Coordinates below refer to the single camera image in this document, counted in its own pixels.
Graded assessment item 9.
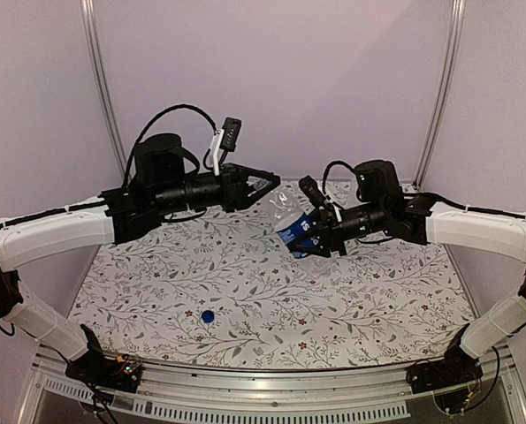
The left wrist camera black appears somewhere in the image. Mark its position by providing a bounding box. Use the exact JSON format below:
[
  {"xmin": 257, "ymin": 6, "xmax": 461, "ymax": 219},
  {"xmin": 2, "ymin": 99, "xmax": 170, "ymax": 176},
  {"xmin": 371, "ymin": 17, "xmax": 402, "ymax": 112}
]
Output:
[{"xmin": 207, "ymin": 117, "xmax": 242, "ymax": 176}]

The Pepsi bottle blue label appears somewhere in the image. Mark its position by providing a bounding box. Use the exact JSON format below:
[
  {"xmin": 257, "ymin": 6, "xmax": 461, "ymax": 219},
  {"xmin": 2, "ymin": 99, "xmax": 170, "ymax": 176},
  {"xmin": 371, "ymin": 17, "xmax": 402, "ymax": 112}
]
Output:
[{"xmin": 269, "ymin": 187, "xmax": 334, "ymax": 275}]

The floral patterned table mat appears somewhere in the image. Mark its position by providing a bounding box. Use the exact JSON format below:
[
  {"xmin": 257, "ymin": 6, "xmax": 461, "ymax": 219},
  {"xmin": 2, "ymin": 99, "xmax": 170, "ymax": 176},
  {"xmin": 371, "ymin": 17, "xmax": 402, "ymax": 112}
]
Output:
[{"xmin": 69, "ymin": 206, "xmax": 474, "ymax": 369}]

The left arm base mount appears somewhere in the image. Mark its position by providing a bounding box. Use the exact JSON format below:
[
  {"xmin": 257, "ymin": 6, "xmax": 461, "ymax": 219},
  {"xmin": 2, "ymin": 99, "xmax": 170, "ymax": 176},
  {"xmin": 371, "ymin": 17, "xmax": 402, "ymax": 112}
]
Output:
[{"xmin": 65, "ymin": 324, "xmax": 142, "ymax": 393}]

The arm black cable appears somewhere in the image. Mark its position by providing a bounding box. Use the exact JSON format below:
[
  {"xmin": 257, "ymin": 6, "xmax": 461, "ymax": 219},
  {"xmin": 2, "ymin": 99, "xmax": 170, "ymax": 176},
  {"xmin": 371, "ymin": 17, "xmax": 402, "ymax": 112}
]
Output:
[
  {"xmin": 323, "ymin": 159, "xmax": 359, "ymax": 195},
  {"xmin": 125, "ymin": 104, "xmax": 219, "ymax": 178}
]

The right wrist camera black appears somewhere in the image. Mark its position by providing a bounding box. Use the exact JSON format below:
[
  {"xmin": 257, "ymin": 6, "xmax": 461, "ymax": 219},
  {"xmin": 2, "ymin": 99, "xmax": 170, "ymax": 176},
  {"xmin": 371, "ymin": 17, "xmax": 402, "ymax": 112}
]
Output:
[{"xmin": 298, "ymin": 175, "xmax": 341, "ymax": 222}]

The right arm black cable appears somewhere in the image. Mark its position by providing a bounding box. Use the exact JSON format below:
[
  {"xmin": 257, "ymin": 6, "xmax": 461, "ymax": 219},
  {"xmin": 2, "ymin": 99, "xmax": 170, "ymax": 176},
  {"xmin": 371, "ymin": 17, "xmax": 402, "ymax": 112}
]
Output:
[{"xmin": 323, "ymin": 159, "xmax": 359, "ymax": 195}]

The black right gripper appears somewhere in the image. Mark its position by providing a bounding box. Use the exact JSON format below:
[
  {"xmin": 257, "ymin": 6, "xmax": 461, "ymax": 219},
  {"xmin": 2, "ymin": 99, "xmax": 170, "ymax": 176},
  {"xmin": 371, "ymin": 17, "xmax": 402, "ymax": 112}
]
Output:
[{"xmin": 288, "ymin": 200, "xmax": 388, "ymax": 257}]

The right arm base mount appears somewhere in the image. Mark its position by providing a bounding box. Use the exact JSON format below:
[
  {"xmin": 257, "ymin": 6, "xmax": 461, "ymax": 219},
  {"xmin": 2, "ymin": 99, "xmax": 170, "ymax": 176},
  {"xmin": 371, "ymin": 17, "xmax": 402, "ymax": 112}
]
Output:
[{"xmin": 406, "ymin": 359, "xmax": 484, "ymax": 415}]

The left aluminium corner post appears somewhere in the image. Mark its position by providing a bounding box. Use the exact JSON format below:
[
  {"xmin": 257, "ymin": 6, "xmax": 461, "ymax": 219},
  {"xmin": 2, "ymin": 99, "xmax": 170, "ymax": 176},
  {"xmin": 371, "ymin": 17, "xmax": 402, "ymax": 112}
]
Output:
[{"xmin": 80, "ymin": 0, "xmax": 126, "ymax": 173}]

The blue bottle cap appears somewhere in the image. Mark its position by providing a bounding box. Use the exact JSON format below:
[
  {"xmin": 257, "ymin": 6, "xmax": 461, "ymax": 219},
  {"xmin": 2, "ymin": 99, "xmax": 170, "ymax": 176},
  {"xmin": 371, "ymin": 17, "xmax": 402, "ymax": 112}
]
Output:
[{"xmin": 201, "ymin": 310, "xmax": 215, "ymax": 323}]

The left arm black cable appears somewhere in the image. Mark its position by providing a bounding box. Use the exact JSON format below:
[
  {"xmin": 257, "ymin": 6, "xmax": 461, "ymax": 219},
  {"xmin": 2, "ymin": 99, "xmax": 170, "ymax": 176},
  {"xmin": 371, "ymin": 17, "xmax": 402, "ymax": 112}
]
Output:
[{"xmin": 125, "ymin": 104, "xmax": 219, "ymax": 178}]

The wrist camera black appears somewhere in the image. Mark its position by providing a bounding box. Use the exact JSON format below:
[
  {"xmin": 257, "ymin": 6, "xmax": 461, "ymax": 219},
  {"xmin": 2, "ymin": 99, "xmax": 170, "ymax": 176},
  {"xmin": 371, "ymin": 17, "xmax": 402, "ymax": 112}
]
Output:
[
  {"xmin": 207, "ymin": 117, "xmax": 242, "ymax": 176},
  {"xmin": 298, "ymin": 175, "xmax": 341, "ymax": 222}
]

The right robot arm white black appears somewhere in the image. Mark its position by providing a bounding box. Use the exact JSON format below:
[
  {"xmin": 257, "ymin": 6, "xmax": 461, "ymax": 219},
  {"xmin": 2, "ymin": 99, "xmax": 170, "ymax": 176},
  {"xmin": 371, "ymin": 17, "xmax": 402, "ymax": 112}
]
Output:
[{"xmin": 287, "ymin": 160, "xmax": 526, "ymax": 385}]

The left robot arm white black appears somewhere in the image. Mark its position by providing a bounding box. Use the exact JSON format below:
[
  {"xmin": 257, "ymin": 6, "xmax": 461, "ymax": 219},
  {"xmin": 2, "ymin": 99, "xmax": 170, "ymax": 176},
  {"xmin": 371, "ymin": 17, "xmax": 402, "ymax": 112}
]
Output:
[{"xmin": 0, "ymin": 133, "xmax": 280, "ymax": 383}]

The right aluminium corner post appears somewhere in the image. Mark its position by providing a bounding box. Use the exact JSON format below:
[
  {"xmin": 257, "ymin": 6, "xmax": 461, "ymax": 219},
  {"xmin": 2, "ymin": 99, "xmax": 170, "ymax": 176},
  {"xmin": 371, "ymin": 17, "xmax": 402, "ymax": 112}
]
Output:
[{"xmin": 415, "ymin": 0, "xmax": 466, "ymax": 186}]

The aluminium front rail frame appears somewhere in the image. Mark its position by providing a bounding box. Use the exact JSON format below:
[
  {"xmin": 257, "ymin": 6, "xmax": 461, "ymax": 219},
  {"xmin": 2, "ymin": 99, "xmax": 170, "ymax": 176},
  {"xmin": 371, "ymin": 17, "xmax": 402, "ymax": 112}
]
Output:
[{"xmin": 18, "ymin": 344, "xmax": 526, "ymax": 423}]

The aluminium corner post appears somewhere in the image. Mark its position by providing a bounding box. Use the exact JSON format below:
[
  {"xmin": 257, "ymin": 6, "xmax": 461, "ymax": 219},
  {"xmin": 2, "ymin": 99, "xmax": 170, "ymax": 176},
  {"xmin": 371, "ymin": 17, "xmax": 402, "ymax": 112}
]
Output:
[
  {"xmin": 80, "ymin": 0, "xmax": 126, "ymax": 173},
  {"xmin": 415, "ymin": 0, "xmax": 466, "ymax": 186}
]

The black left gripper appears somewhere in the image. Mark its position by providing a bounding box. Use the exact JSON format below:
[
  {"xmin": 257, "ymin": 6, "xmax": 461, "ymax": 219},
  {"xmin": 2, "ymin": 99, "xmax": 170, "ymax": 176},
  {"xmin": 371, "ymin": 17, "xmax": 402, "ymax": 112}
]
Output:
[{"xmin": 153, "ymin": 163, "xmax": 280, "ymax": 216}]

